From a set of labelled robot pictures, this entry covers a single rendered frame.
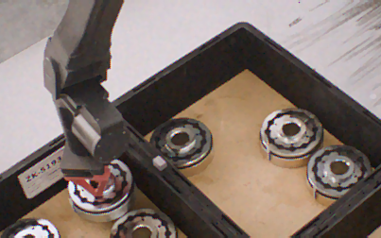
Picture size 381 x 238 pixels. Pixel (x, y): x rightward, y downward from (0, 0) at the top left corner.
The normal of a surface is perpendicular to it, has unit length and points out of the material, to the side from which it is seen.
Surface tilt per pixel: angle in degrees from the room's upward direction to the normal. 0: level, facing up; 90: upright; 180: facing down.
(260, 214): 0
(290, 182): 0
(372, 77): 0
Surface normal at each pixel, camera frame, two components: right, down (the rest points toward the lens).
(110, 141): 0.58, 0.57
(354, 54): -0.11, -0.66
